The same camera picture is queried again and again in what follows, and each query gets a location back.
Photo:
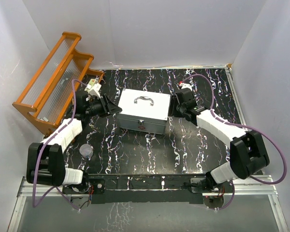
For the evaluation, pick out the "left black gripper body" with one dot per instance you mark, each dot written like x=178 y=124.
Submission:
x=98 y=108

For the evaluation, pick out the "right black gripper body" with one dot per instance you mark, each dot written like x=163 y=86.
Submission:
x=176 y=110

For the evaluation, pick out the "grey metal case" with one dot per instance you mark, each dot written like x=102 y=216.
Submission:
x=143 y=111

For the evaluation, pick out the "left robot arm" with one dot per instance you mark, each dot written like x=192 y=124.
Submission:
x=45 y=163

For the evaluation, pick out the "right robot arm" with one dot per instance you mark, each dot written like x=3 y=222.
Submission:
x=248 y=154

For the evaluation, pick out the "green white medicine box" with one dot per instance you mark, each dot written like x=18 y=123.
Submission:
x=93 y=84

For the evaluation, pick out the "clear round container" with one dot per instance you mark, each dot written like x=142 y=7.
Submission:
x=86 y=151

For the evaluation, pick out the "wooden shelf rack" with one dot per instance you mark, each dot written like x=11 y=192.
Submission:
x=47 y=96

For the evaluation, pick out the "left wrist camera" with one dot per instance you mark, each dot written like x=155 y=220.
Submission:
x=94 y=90

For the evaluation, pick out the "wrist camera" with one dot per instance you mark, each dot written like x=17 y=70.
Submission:
x=94 y=90
x=183 y=85

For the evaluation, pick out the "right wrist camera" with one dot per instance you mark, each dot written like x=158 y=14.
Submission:
x=183 y=85

